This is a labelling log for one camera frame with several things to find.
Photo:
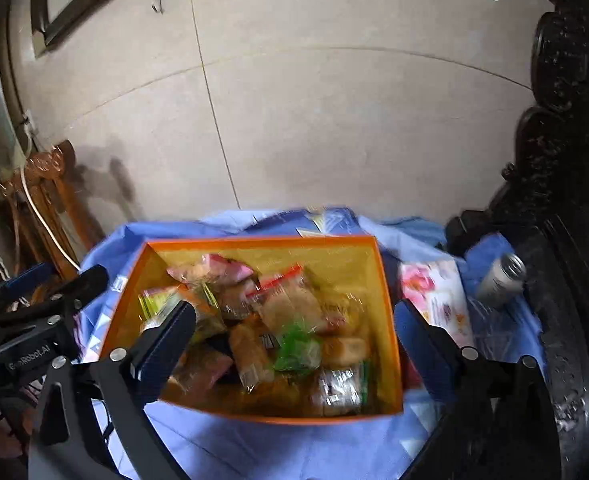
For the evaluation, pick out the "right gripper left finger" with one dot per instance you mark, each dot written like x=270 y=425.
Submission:
x=158 y=350

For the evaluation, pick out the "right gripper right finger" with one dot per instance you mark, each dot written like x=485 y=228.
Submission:
x=431 y=349

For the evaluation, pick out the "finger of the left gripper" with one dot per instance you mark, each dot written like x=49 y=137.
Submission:
x=70 y=298
x=16 y=288

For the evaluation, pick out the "yellow bread packet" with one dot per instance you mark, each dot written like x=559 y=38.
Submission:
x=340 y=352

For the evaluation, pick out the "green yellow cracker packet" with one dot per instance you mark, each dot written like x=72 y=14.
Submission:
x=155 y=302

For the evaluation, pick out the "orange rice cake packet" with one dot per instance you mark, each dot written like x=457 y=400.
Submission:
x=253 y=364

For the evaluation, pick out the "pink biscuit bag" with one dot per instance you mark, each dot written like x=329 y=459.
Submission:
x=211 y=269

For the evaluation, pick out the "green snack packet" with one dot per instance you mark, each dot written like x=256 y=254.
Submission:
x=299 y=350

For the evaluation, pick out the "floral tissue pack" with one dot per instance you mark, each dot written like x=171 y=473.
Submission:
x=436 y=290

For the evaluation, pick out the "carved wooden chair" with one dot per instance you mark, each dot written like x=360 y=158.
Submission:
x=49 y=216

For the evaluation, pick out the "blue patterned tablecloth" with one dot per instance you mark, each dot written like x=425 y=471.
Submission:
x=212 y=447

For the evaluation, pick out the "white drink can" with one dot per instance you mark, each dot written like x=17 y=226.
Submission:
x=503 y=281

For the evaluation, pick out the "orange cardboard box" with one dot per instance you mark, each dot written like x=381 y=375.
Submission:
x=347 y=274

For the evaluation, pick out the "red bun packet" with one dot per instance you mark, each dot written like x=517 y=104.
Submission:
x=289 y=299

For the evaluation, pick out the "dark carved wooden sofa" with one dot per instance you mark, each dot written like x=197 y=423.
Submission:
x=542 y=208

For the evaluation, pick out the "wall socket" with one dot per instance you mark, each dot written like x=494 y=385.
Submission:
x=28 y=124

